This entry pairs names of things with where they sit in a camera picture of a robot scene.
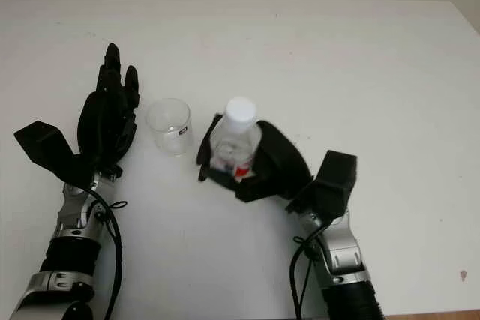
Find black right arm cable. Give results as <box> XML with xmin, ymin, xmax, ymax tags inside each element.
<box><xmin>290</xmin><ymin>222</ymin><xmax>327</xmax><ymax>320</ymax></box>

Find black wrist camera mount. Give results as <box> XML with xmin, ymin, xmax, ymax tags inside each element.
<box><xmin>13</xmin><ymin>120</ymin><xmax>95</xmax><ymax>189</ymax></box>
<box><xmin>285</xmin><ymin>150</ymin><xmax>358</xmax><ymax>227</ymax></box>

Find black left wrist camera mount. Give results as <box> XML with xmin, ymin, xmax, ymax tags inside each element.
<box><xmin>13</xmin><ymin>120</ymin><xmax>95</xmax><ymax>189</ymax></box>

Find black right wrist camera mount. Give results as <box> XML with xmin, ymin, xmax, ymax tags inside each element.
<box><xmin>285</xmin><ymin>150</ymin><xmax>358</xmax><ymax>227</ymax></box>

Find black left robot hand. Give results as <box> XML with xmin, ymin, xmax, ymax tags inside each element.
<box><xmin>76</xmin><ymin>43</ymin><xmax>140</xmax><ymax>175</ymax></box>

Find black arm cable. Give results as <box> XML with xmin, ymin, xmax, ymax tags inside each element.
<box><xmin>80</xmin><ymin>187</ymin><xmax>128</xmax><ymax>320</ymax></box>
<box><xmin>290</xmin><ymin>222</ymin><xmax>327</xmax><ymax>320</ymax></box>

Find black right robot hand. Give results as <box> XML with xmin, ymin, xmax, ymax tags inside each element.
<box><xmin>195</xmin><ymin>112</ymin><xmax>314</xmax><ymax>205</ymax></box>

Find clear plastic water bottle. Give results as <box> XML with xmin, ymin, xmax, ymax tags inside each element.
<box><xmin>209</xmin><ymin>97</ymin><xmax>263</xmax><ymax>179</ymax></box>

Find clear glass cup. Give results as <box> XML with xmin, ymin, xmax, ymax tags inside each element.
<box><xmin>145</xmin><ymin>97</ymin><xmax>195</xmax><ymax>157</ymax></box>

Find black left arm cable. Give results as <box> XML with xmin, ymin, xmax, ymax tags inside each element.
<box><xmin>80</xmin><ymin>187</ymin><xmax>128</xmax><ymax>320</ymax></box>

